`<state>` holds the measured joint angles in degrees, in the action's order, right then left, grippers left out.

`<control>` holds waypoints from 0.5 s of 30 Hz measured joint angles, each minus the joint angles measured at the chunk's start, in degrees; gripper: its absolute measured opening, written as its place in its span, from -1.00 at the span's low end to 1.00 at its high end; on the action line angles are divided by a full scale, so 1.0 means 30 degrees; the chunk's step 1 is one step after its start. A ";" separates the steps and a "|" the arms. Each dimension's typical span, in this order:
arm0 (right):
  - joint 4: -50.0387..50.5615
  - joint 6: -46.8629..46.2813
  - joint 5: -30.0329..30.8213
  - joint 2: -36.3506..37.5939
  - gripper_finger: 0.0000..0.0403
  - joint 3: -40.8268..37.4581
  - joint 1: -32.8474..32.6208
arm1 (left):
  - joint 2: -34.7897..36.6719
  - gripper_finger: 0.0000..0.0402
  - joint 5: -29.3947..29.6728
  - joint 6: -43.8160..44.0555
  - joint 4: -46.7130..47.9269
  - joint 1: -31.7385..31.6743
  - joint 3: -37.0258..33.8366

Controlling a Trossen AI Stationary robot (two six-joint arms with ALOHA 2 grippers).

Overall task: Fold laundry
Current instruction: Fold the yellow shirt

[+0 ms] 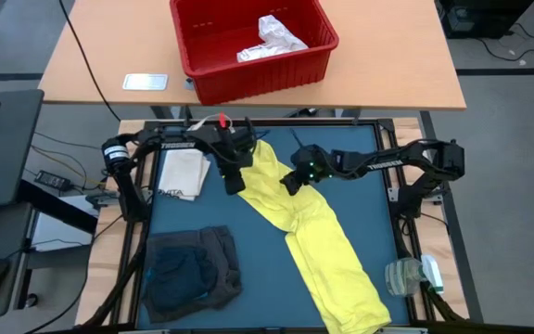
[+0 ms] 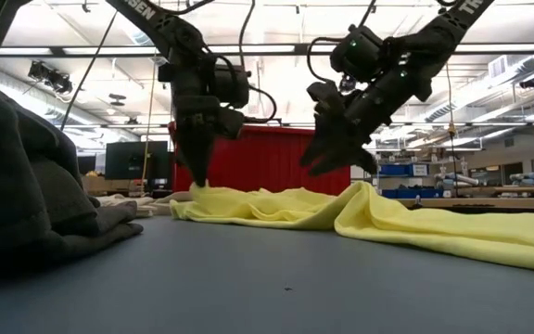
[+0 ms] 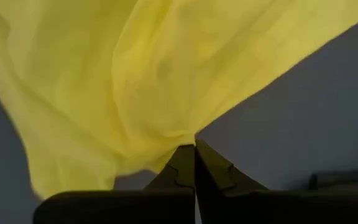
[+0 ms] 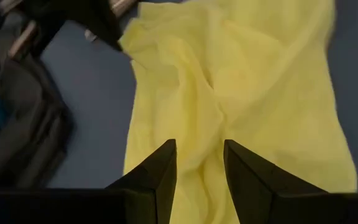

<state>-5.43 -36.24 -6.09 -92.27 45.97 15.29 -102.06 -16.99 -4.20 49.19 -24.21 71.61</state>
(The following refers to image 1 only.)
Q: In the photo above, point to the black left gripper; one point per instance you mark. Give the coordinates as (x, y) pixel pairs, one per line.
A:
(234, 148)

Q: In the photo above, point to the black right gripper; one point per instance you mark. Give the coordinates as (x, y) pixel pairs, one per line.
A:
(315, 164)

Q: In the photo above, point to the yellow garment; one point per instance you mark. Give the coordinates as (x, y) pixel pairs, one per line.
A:
(318, 241)

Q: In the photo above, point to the dark grey garment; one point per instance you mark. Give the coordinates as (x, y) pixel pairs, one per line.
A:
(227, 260)

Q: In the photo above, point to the navy blue garment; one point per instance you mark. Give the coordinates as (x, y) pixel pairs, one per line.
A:
(181, 278)

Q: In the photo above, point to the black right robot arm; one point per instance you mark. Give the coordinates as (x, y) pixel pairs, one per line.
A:
(397, 162)

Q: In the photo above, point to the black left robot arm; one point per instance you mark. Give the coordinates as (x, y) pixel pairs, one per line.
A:
(165, 144)

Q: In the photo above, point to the white canvas tote bag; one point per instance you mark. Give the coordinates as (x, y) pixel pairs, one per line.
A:
(181, 174)

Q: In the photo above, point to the red plastic basket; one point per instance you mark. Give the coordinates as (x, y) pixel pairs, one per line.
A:
(258, 79)

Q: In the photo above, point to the white crumpled garment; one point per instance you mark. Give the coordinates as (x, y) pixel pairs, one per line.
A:
(274, 44)

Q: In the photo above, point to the clear spray bottle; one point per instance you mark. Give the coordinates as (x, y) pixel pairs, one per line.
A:
(403, 277)

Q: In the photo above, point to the light wooden desk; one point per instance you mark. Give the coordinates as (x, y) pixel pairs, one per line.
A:
(410, 55)

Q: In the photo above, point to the black power adapter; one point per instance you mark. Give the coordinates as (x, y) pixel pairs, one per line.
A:
(53, 180)

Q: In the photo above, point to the white flat panel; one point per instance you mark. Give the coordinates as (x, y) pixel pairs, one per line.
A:
(54, 232)

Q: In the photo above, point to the dark grey laptop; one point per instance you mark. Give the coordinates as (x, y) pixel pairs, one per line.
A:
(3, 148)

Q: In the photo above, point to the black computer tower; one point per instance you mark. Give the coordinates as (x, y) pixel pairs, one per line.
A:
(480, 16)

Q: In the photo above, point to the black aluminium table frame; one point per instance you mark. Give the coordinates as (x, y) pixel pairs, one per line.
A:
(341, 121)

